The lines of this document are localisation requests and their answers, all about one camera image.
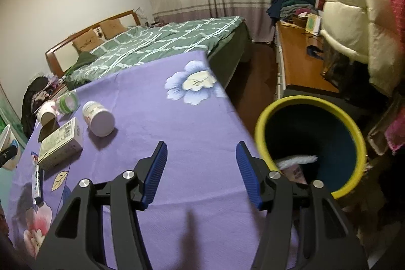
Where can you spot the green and white box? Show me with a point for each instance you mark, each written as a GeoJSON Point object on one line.
{"type": "Point", "coordinates": [312, 23]}

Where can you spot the white paper bowl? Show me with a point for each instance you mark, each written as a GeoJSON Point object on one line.
{"type": "Point", "coordinates": [9, 137]}

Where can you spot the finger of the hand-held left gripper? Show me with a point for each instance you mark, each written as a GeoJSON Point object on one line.
{"type": "Point", "coordinates": [8, 155]}

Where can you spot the brown pillow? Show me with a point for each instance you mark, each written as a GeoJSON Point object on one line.
{"type": "Point", "coordinates": [111, 28]}
{"type": "Point", "coordinates": [87, 40]}

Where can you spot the purple floral tablecloth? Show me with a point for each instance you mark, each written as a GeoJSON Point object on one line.
{"type": "Point", "coordinates": [177, 118]}

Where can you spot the wooden bed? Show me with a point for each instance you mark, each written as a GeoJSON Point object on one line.
{"type": "Point", "coordinates": [60, 51]}

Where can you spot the white plastic bag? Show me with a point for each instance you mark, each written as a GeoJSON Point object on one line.
{"type": "Point", "coordinates": [297, 161]}

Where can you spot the pink and white milk carton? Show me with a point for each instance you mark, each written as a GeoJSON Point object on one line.
{"type": "Point", "coordinates": [296, 175]}

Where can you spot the silver foil packet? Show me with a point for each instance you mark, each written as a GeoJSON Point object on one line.
{"type": "Point", "coordinates": [38, 181]}

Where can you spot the dark clothes pile on nightstand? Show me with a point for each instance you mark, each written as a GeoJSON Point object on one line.
{"type": "Point", "coordinates": [31, 99]}

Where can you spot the wooden desk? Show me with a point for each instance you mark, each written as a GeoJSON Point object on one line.
{"type": "Point", "coordinates": [300, 61]}

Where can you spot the green checked duvet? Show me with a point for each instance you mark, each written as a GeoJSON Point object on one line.
{"type": "Point", "coordinates": [158, 39]}

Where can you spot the clear jar with green label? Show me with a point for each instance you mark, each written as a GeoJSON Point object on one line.
{"type": "Point", "coordinates": [68, 102]}

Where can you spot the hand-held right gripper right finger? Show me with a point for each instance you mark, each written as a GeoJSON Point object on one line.
{"type": "Point", "coordinates": [248, 175]}

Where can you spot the long white carton box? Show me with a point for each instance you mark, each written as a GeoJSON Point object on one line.
{"type": "Point", "coordinates": [60, 143]}

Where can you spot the dark plastic bag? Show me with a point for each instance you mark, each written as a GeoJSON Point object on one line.
{"type": "Point", "coordinates": [335, 64]}

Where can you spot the pile of dark clothes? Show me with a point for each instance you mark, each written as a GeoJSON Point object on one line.
{"type": "Point", "coordinates": [291, 4]}

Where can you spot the sliding glass door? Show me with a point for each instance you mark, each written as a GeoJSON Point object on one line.
{"type": "Point", "coordinates": [6, 111]}

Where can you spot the white plastic bottle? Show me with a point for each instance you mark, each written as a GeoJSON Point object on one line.
{"type": "Point", "coordinates": [98, 121]}

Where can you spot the white printed paper cup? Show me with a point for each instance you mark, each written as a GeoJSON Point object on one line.
{"type": "Point", "coordinates": [47, 111]}

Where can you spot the cream puffer jacket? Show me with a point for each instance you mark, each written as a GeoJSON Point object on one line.
{"type": "Point", "coordinates": [364, 20]}

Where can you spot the dark green cloth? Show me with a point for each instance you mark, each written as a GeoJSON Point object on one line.
{"type": "Point", "coordinates": [80, 62]}

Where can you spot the dark bedside table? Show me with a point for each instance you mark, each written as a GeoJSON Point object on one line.
{"type": "Point", "coordinates": [156, 23]}

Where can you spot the yellow rimmed trash bin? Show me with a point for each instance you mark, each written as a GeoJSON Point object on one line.
{"type": "Point", "coordinates": [316, 130]}

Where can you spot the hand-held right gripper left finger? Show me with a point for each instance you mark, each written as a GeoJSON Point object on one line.
{"type": "Point", "coordinates": [156, 175]}

